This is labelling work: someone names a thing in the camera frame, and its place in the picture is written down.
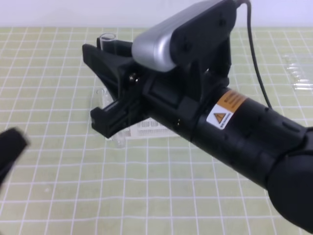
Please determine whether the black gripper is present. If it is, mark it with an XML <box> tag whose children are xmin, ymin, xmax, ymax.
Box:
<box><xmin>82</xmin><ymin>38</ymin><xmax>232</xmax><ymax>138</ymax></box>

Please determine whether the clear glass test tube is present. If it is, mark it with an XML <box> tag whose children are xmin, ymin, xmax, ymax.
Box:
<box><xmin>97</xmin><ymin>32</ymin><xmax>117</xmax><ymax>53</ymax></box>

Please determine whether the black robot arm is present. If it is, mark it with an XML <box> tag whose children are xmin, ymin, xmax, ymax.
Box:
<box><xmin>82</xmin><ymin>38</ymin><xmax>313</xmax><ymax>233</ymax></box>

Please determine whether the white plastic test tube rack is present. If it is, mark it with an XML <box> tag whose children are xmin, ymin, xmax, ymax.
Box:
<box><xmin>96</xmin><ymin>88</ymin><xmax>178</xmax><ymax>141</ymax></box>

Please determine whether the green checkered tablecloth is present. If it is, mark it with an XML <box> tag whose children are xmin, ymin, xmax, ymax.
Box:
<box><xmin>0</xmin><ymin>27</ymin><xmax>305</xmax><ymax>235</ymax></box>

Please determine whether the spare glass tube rear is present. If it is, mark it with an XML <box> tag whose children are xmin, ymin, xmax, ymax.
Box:
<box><xmin>283</xmin><ymin>54</ymin><xmax>313</xmax><ymax>64</ymax></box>

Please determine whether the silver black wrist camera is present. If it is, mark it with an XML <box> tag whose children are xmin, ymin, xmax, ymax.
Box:
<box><xmin>132</xmin><ymin>0</ymin><xmax>237</xmax><ymax>72</ymax></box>

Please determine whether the black camera cable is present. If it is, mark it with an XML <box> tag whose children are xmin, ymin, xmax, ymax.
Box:
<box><xmin>238</xmin><ymin>0</ymin><xmax>274</xmax><ymax>110</ymax></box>

